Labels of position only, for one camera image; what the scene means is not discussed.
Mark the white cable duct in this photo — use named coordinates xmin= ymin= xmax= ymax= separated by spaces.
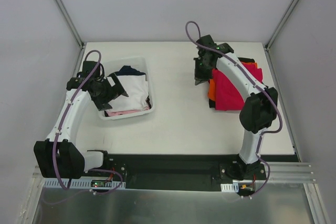
xmin=44 ymin=178 xmax=126 ymax=190
xmin=220 ymin=183 xmax=239 ymax=193

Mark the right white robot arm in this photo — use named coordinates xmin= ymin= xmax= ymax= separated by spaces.
xmin=194 ymin=35 xmax=280 ymax=180

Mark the white t shirt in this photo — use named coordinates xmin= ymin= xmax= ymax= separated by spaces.
xmin=105 ymin=76 xmax=150 ymax=112

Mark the left aluminium frame post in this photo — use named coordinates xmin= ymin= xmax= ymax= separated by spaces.
xmin=39 ymin=0 xmax=85 ymax=49

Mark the aluminium rail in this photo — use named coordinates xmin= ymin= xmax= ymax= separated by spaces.
xmin=32 ymin=162 xmax=315 ymax=184

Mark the black t shirt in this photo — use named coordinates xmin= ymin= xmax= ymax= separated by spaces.
xmin=207 ymin=58 xmax=263 ymax=111

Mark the navy t shirt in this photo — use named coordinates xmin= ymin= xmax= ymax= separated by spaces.
xmin=115 ymin=66 xmax=146 ymax=76

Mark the magenta t shirt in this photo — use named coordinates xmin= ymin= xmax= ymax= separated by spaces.
xmin=212 ymin=61 xmax=264 ymax=111

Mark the left white cable duct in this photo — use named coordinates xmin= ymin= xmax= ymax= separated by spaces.
xmin=44 ymin=178 xmax=126 ymax=190

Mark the pink t shirt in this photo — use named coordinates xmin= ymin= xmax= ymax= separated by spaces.
xmin=103 ymin=109 xmax=150 ymax=117

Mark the right white cable duct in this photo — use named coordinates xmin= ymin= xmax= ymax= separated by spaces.
xmin=220 ymin=183 xmax=239 ymax=193

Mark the white plastic laundry basket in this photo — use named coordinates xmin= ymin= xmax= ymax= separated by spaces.
xmin=98 ymin=56 xmax=154 ymax=121

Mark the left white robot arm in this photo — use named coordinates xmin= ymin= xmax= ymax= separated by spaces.
xmin=34 ymin=61 xmax=128 ymax=179

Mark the aluminium frame post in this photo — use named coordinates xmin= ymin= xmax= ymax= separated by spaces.
xmin=39 ymin=0 xmax=85 ymax=49
xmin=264 ymin=0 xmax=318 ymax=50

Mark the right aluminium frame post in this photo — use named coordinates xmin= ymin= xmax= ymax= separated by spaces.
xmin=264 ymin=0 xmax=318 ymax=50

